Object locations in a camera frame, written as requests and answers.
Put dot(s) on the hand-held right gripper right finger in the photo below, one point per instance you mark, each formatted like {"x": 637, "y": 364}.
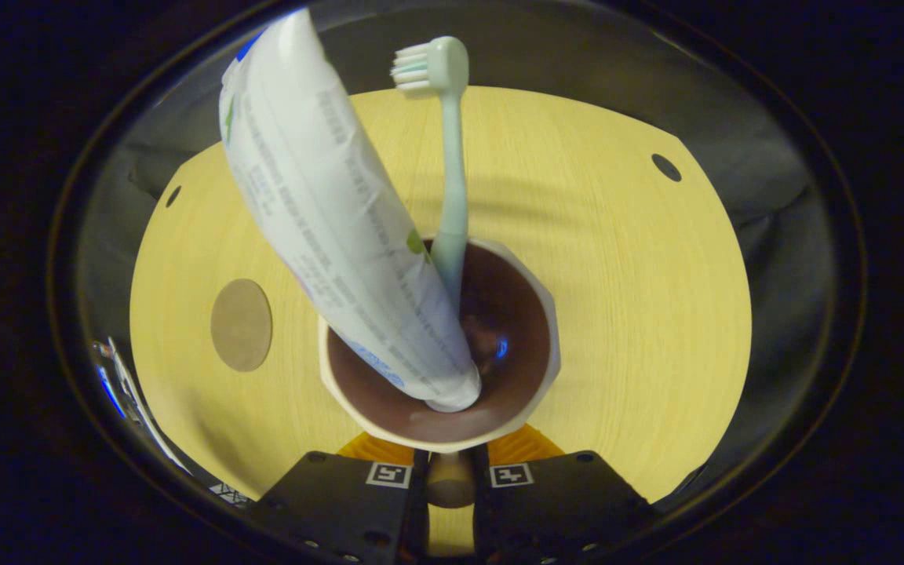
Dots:
{"x": 562, "y": 510}

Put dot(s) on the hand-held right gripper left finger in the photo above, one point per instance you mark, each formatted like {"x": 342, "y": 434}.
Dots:
{"x": 342, "y": 510}

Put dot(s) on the beige cup with brown inside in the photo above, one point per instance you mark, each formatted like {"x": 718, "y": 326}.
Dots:
{"x": 507, "y": 329}

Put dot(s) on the round brown coaster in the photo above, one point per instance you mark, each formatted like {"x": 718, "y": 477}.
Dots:
{"x": 242, "y": 326}

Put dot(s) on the white toothpaste tube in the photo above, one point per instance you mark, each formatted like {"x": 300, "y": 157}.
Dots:
{"x": 326, "y": 204}

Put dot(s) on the pale green toothbrush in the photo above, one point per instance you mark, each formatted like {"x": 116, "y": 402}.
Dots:
{"x": 453, "y": 173}

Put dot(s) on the wooden desktop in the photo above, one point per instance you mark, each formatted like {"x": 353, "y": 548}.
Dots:
{"x": 625, "y": 314}

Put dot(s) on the computer monitor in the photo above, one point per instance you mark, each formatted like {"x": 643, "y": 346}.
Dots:
{"x": 111, "y": 392}

